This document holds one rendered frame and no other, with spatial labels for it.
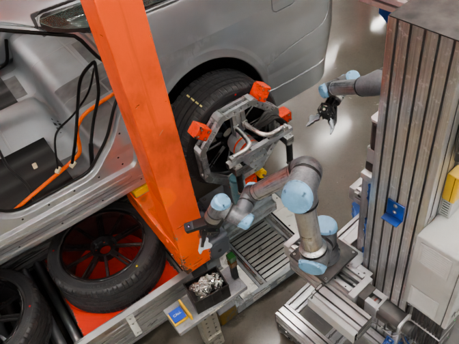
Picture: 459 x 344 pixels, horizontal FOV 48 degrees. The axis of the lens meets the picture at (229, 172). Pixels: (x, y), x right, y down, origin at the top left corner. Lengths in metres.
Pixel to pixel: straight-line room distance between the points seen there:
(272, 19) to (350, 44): 2.31
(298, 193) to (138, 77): 0.71
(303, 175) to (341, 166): 2.06
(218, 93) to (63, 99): 1.05
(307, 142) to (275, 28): 1.38
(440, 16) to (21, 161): 2.53
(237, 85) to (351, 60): 2.30
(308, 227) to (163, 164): 0.66
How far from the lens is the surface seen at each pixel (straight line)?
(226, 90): 2.79
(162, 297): 3.00
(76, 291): 3.00
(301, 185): 1.88
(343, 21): 5.53
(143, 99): 2.00
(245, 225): 2.20
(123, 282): 2.93
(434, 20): 1.62
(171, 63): 2.66
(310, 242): 2.11
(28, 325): 3.00
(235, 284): 2.84
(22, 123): 3.46
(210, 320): 2.91
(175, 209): 2.43
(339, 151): 4.07
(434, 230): 2.08
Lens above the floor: 2.86
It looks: 46 degrees down
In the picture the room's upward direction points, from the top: 11 degrees counter-clockwise
